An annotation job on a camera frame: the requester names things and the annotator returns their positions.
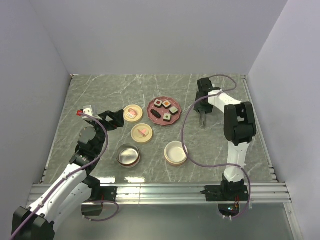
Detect aluminium front rail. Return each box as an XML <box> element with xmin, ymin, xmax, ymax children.
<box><xmin>27</xmin><ymin>182</ymin><xmax>293</xmax><ymax>206</ymax></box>

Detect steel food tongs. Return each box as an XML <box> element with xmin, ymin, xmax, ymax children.
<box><xmin>198</xmin><ymin>111</ymin><xmax>206</xmax><ymax>129</ymax></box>

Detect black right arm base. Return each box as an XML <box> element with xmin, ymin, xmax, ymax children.
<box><xmin>200</xmin><ymin>179</ymin><xmax>249</xmax><ymax>202</ymax></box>

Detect cream round lunch container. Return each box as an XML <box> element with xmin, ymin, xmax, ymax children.
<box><xmin>164</xmin><ymin>141</ymin><xmax>187</xmax><ymax>166</ymax></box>

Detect cream lid pink handle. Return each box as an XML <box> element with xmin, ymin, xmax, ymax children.
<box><xmin>130</xmin><ymin>123</ymin><xmax>153</xmax><ymax>144</ymax></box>

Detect black seaweed piece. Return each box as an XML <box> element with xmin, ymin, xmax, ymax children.
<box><xmin>150</xmin><ymin>109</ymin><xmax>162</xmax><ymax>119</ymax></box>

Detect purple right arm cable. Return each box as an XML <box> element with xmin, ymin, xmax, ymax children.
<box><xmin>181</xmin><ymin>74</ymin><xmax>252</xmax><ymax>220</ymax></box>

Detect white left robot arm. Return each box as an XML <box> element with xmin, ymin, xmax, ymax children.
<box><xmin>10</xmin><ymin>106</ymin><xmax>124</xmax><ymax>240</ymax></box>

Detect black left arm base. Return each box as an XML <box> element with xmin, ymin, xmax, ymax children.
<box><xmin>83</xmin><ymin>175</ymin><xmax>118</xmax><ymax>202</ymax></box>

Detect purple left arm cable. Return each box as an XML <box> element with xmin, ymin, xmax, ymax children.
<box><xmin>9</xmin><ymin>112</ymin><xmax>120</xmax><ymax>238</ymax></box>

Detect red centre sushi roll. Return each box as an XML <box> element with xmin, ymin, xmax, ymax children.
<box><xmin>153</xmin><ymin>99</ymin><xmax>163</xmax><ymax>108</ymax></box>

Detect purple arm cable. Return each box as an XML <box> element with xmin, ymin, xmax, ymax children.
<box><xmin>181</xmin><ymin>74</ymin><xmax>252</xmax><ymax>220</ymax></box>
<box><xmin>9</xmin><ymin>112</ymin><xmax>120</xmax><ymax>238</ymax></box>

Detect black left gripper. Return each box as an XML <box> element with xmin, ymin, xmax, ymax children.
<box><xmin>88</xmin><ymin>108</ymin><xmax>124</xmax><ymax>153</ymax></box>

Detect cream lid with label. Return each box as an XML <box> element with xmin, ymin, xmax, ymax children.
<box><xmin>123</xmin><ymin>104</ymin><xmax>143</xmax><ymax>123</ymax></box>

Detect green sushi roll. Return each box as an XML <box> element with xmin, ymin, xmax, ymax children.
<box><xmin>162</xmin><ymin>113</ymin><xmax>172</xmax><ymax>122</ymax></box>

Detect yellow sushi roll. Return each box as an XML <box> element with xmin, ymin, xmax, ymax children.
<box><xmin>169</xmin><ymin>106</ymin><xmax>179</xmax><ymax>116</ymax></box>

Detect steel round container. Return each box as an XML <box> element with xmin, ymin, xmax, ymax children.
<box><xmin>116</xmin><ymin>143</ymin><xmax>141</xmax><ymax>168</ymax></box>

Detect pink dotted plate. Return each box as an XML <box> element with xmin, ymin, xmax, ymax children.
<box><xmin>146</xmin><ymin>96</ymin><xmax>182</xmax><ymax>126</ymax></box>

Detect orange centre sushi roll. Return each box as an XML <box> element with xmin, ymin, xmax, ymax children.
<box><xmin>162</xmin><ymin>100</ymin><xmax>171</xmax><ymax>109</ymax></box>

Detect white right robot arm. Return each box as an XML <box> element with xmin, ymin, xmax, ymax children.
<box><xmin>194</xmin><ymin>77</ymin><xmax>257</xmax><ymax>200</ymax></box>

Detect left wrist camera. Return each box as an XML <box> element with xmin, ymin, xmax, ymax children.
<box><xmin>76</xmin><ymin>105</ymin><xmax>97</xmax><ymax>121</ymax></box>

